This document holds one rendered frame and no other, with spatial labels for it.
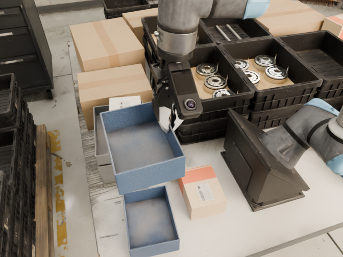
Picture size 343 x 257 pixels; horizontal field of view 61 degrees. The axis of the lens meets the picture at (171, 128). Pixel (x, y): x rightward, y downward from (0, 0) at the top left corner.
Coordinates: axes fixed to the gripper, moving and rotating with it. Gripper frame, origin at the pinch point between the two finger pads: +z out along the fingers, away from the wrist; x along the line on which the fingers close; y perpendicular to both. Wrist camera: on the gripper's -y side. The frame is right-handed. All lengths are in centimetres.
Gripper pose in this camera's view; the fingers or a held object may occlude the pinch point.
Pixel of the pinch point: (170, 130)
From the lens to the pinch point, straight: 67.8
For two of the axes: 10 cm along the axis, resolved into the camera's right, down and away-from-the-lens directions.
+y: -2.9, -6.6, 6.9
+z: -0.8, 7.4, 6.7
